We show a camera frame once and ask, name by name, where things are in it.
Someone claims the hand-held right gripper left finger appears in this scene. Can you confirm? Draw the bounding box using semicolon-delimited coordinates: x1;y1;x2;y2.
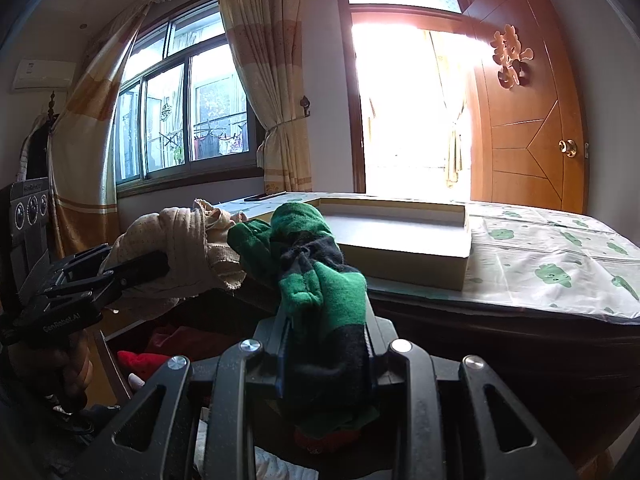
65;310;296;480

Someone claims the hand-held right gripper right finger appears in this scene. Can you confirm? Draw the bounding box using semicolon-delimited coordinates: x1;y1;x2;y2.
365;305;581;480

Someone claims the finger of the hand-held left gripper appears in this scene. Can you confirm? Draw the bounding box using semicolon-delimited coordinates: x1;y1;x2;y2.
87;251;170;311
52;244;112;286

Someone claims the beige underwear roll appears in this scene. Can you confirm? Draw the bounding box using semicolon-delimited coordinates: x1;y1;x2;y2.
102;199;248;321

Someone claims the green and black underwear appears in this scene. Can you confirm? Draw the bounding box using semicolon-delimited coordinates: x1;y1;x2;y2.
227;202;381;436

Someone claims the dark red underwear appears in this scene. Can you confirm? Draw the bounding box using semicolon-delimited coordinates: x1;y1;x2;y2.
145;325;226;361

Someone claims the shallow cardboard tray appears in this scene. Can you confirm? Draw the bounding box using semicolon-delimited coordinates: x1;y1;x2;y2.
265;197;473;292

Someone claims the bright red underwear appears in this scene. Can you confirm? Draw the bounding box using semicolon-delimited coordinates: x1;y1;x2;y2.
117;350;161;381

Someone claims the person's left hand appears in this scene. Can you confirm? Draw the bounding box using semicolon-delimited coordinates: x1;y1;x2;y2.
10;332;93;411

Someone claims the coat rack with clothes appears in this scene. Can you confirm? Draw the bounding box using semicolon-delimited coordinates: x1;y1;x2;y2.
15;90;61;181

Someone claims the striped beige curtain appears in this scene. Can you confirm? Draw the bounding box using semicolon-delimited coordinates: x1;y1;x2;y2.
215;0;313;193
47;5;151;261

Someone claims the dark wooden dresser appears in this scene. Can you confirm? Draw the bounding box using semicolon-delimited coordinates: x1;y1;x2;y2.
100;287;640;480

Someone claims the white air conditioner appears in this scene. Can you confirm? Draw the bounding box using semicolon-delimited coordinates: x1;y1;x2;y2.
11;59;76;92

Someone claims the sliding glass window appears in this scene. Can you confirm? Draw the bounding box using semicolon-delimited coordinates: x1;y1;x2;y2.
115;0;263;186

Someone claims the cloud print tablecloth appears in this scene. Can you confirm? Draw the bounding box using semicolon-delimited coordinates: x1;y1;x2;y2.
215;191;640;323

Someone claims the yellow sheer curtain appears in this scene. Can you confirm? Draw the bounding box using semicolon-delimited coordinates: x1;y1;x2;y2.
427;30;473;188

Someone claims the brown wooden door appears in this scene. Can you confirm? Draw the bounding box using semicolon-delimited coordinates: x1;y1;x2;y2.
462;0;591;213

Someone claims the gold door ornament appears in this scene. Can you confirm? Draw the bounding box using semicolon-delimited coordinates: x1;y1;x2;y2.
490;24;535;90

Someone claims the wooden doorway frame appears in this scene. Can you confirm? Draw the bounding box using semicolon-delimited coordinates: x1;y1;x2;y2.
334;0;476;196

